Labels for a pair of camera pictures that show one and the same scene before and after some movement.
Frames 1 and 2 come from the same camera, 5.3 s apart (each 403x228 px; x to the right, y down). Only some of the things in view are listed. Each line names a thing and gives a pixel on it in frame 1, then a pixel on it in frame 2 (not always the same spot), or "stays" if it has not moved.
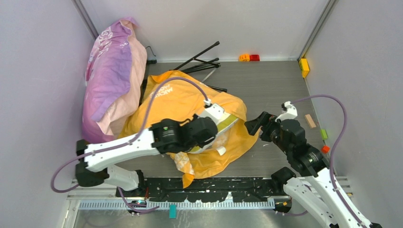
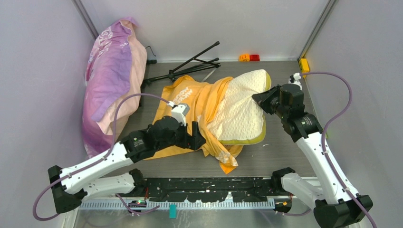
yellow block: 304,66 stays
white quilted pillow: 181,159 → 239,119
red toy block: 254,58 stays
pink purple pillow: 116,66 stays
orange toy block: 244,58 stays
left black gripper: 195,118 → 194,141
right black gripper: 253,125 → 263,99
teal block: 173,211 stays
